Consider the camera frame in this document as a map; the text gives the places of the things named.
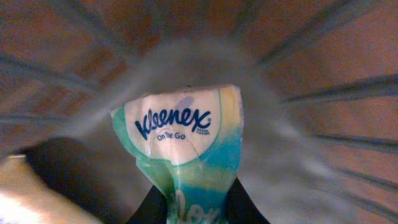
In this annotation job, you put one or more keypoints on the grey plastic basket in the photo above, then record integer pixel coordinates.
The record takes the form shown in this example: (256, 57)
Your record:
(318, 81)

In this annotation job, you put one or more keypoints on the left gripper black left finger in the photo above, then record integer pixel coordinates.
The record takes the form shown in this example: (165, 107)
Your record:
(152, 210)

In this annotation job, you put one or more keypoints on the green Kleenex tissue pack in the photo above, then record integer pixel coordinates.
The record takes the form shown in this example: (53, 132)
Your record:
(188, 144)

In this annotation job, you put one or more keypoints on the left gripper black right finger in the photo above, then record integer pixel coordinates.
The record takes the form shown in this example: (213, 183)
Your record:
(240, 208)

